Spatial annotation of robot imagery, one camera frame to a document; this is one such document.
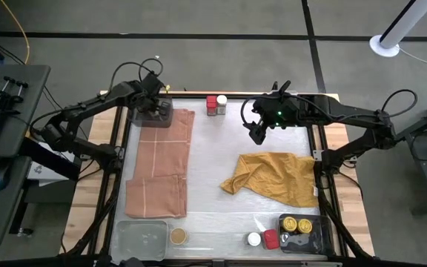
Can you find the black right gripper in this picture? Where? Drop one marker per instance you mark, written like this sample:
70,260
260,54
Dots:
267,111

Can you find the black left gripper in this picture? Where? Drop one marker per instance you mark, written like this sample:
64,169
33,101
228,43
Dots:
147,101

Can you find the white lid spice jar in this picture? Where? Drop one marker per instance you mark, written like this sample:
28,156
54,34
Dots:
221,100

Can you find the yellow lid spice jar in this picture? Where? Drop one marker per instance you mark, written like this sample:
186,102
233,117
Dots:
305,225
290,223

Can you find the red lid spice tin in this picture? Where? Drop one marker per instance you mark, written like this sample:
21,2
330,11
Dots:
271,239
211,105

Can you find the white round lid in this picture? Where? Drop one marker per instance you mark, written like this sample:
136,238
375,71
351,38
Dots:
254,239

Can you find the brown lid spice jar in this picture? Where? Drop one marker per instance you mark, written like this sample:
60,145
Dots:
178,236

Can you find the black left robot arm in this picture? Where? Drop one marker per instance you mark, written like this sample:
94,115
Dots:
87,102

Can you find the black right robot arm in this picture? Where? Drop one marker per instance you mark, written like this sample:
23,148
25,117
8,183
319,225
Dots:
347,109

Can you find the dark translucent plastic bin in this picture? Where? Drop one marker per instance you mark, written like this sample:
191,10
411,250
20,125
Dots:
150,122

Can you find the mustard yellow cloth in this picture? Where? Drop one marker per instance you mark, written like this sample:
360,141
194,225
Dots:
273,174

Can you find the clear plastic table sheet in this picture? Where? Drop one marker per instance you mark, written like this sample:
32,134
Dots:
217,148

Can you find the pink cloth with white lines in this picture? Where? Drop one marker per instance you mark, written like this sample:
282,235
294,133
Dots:
161,167

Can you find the black plastic tray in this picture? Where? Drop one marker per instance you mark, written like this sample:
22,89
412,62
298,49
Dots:
302,243

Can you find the white printed box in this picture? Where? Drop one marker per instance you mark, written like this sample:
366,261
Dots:
46,174

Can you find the wide clear plastic bin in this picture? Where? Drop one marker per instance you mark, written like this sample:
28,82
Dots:
139,241

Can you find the white pole with round base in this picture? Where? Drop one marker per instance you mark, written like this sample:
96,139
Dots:
402,26

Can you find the black computer mouse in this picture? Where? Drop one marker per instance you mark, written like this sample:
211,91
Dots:
0,174

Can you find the black aluminium table frame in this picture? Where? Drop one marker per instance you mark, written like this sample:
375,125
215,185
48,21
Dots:
313,139

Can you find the black desk clamp bracket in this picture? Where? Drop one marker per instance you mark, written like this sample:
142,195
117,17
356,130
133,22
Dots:
7,92

